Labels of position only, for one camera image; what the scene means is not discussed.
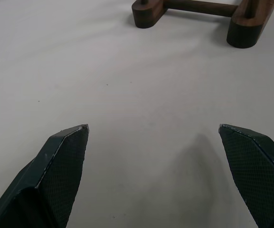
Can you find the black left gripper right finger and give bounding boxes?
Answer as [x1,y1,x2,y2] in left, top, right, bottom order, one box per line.
[218,123,274,228]

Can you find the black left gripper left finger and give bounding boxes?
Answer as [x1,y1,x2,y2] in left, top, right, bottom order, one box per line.
[0,123,90,228]

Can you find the dark wooden stand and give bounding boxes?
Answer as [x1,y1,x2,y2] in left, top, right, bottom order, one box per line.
[131,0,274,49]

